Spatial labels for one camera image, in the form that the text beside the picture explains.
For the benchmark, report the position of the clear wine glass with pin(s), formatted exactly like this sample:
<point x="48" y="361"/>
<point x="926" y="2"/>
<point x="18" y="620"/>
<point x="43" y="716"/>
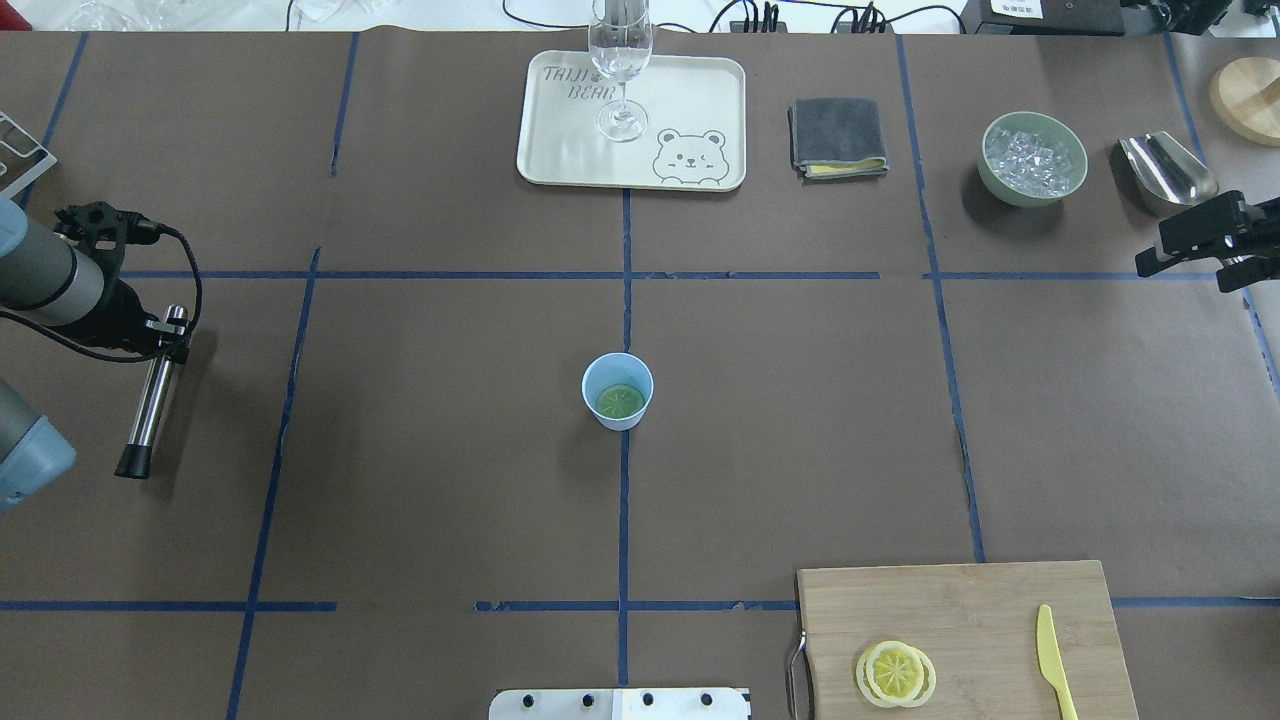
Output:
<point x="620" y="44"/>

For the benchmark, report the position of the wooden cup tree stand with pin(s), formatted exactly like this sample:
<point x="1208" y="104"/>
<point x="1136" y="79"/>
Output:
<point x="1245" y="96"/>

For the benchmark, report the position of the bamboo cutting board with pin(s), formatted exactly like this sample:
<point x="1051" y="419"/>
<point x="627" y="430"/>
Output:
<point x="977" y="624"/>

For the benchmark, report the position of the light blue plastic cup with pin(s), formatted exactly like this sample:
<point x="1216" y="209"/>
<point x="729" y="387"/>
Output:
<point x="615" y="368"/>

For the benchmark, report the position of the cream bear tray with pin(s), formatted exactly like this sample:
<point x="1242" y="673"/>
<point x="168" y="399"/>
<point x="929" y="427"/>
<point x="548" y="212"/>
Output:
<point x="696" y="135"/>

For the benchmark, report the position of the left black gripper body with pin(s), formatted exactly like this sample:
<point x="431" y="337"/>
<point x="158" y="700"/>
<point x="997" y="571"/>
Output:
<point x="124" y="310"/>

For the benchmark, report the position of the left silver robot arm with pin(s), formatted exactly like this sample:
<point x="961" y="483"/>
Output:
<point x="65" y="282"/>

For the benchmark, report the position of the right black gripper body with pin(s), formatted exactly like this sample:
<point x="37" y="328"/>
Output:
<point x="1232" y="264"/>

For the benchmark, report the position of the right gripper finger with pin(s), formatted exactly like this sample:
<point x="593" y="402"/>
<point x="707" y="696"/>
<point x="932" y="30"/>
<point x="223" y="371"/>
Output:
<point x="1239" y="273"/>
<point x="1207" y="230"/>

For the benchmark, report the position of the green bowl of ice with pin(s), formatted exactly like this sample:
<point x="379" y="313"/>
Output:
<point x="1030" y="160"/>

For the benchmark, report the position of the yellow plastic knife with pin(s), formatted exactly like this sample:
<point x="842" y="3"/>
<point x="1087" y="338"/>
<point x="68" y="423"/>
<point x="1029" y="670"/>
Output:
<point x="1050" y="662"/>

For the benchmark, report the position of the black usb hub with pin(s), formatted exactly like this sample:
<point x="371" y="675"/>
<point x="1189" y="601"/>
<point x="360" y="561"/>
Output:
<point x="758" y="18"/>

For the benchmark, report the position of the white cup rack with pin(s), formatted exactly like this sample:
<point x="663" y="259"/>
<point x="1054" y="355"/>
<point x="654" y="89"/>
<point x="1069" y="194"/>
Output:
<point x="23" y="159"/>

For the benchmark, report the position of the grey yellow folded cloth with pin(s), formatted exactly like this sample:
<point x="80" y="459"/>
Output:
<point x="837" y="138"/>

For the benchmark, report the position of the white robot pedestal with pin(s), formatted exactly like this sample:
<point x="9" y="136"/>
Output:
<point x="622" y="703"/>

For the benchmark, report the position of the yellow lemon half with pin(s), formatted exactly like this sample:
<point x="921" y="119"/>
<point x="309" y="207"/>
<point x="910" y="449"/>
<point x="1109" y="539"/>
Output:
<point x="894" y="674"/>

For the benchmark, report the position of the lemon slice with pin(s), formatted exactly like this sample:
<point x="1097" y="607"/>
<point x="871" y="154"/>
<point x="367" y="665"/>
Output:
<point x="619" y="401"/>

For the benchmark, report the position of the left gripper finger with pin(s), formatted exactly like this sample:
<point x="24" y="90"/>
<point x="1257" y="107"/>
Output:
<point x="172" y="336"/>

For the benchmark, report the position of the steel ice scoop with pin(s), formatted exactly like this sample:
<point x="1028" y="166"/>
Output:
<point x="1170" y="178"/>

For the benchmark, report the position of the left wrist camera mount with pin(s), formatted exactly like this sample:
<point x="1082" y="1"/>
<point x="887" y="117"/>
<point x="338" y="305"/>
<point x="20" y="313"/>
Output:
<point x="102" y="232"/>

